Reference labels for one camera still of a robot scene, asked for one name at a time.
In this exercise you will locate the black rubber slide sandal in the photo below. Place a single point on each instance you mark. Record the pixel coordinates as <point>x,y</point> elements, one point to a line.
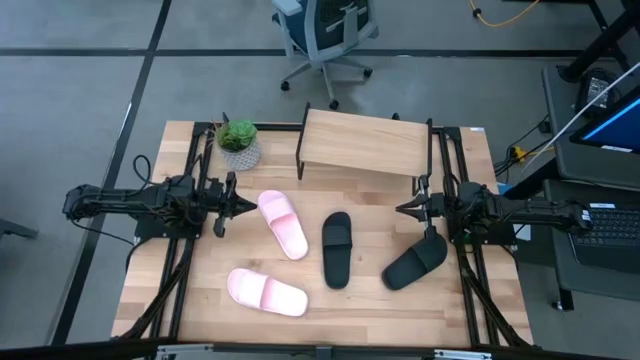
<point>336,265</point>
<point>410,265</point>

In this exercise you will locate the black camera mount beam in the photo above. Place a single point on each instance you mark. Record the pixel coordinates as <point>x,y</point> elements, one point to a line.
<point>75,352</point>

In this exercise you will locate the silver aluminium bracket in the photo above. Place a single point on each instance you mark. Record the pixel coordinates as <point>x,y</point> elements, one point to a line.
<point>462,355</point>
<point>185,352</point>

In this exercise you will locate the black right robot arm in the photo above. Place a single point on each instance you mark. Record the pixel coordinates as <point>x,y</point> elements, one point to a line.
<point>530,212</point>

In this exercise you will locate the grey and blue office chair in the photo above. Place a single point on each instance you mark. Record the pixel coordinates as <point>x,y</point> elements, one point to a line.
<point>340,30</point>

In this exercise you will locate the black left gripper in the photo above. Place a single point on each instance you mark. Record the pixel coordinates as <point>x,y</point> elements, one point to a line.
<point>222,200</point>

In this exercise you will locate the black aluminium table frame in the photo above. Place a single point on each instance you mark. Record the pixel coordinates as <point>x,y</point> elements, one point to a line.
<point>277,126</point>

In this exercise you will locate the monitor with blue screen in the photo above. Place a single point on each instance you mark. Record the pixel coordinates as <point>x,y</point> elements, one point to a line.
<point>620,125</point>

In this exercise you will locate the wooden shelf with black frame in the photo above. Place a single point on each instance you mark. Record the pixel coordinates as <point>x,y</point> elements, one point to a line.
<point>365,142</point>

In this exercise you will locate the black laptop keyboard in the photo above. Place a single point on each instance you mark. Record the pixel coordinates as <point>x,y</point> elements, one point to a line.
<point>615,235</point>

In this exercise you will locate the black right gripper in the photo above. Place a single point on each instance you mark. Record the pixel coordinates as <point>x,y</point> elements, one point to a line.
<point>437,207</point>

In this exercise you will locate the yellow power plug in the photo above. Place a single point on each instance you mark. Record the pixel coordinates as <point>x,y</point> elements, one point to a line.
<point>519,154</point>

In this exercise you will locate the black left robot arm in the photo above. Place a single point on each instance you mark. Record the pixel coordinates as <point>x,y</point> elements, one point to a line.
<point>125,200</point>

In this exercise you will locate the dark grey furniture leg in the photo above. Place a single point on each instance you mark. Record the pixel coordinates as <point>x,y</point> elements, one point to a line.
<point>15,229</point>

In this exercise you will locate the succulent in patterned white pot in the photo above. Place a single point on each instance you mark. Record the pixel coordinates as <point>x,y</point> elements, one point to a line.
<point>240,150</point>

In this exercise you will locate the black power adapter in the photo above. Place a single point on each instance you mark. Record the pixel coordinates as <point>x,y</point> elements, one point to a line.
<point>595,92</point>

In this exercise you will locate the pink rubber slide sandal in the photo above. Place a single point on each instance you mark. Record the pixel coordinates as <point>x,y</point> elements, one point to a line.
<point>260,290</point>
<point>287,235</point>

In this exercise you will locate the black desk leg frame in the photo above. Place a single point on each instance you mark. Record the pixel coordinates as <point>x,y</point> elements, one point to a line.
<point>595,50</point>

